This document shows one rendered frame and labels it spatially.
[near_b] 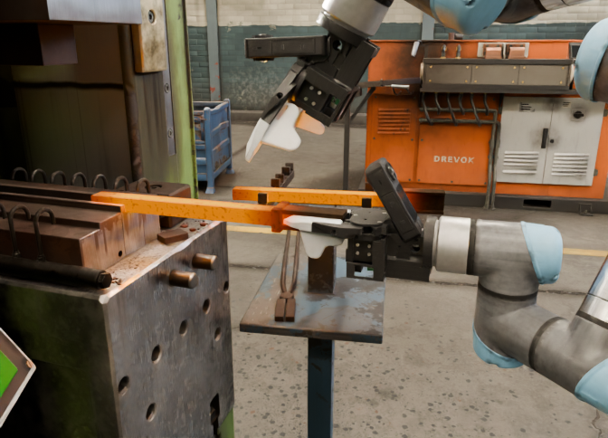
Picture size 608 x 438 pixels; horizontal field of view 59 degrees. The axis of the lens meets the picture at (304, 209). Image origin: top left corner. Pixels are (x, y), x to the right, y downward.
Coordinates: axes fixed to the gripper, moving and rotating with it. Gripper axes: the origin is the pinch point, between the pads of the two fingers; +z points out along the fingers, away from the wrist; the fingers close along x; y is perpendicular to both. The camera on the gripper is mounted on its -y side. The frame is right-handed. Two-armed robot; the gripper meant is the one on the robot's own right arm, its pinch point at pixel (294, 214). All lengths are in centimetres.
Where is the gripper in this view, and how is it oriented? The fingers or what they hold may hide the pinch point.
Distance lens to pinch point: 77.7
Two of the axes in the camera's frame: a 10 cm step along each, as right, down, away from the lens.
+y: 0.1, 9.5, 3.1
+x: 3.0, -2.9, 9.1
